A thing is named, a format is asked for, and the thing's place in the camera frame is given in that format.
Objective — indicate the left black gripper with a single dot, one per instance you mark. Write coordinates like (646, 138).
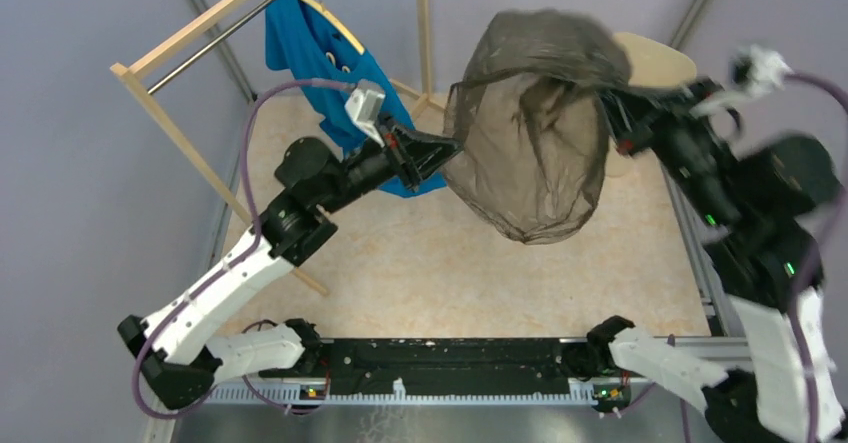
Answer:
(419, 154)

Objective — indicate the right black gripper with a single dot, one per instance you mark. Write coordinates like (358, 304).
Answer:
(635, 118)

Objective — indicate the cream plastic trash bin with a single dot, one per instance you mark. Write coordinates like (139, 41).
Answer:
(653, 64)

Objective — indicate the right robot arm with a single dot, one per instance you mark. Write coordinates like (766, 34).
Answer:
(768, 265)

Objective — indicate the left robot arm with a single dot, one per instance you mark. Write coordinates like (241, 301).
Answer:
(178, 352)

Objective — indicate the wooden clothes hanger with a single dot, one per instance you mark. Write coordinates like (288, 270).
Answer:
(319, 7)

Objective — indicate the wooden clothes rack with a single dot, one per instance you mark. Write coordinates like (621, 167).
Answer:
(209, 102)

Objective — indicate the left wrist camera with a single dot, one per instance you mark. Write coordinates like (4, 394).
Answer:
(363, 107)

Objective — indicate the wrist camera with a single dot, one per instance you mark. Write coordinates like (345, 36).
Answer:
(363, 107)
(755, 72)

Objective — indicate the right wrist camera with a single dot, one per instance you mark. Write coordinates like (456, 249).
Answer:
(755, 72)

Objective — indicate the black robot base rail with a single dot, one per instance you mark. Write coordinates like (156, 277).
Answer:
(455, 367)

